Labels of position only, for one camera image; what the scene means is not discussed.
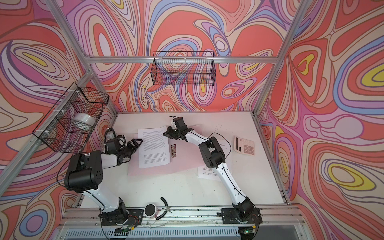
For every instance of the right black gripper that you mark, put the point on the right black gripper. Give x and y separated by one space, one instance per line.
169 134

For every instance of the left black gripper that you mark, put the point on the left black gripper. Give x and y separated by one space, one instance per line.
134 147

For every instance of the printed paper sheet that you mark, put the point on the printed paper sheet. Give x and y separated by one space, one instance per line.
154 150
204 172

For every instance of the pink paper folder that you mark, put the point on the pink paper folder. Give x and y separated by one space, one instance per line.
188 157

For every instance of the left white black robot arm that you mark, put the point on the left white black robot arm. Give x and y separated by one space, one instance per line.
85 175

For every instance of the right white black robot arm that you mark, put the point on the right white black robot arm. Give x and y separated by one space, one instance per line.
214 158

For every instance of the white tape roll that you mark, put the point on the white tape roll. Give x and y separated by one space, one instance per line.
83 122

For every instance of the pink white calculator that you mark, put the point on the pink white calculator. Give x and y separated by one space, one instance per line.
244 146

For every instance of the round black white puck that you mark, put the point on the round black white puck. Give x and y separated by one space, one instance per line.
151 211

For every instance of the back black wire basket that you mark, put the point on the back black wire basket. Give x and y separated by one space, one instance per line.
183 68

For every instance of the side black wire basket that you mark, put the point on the side black wire basket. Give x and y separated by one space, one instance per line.
58 132

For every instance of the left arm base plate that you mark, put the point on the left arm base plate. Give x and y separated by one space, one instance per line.
133 218

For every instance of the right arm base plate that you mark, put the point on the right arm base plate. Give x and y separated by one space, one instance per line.
232 216

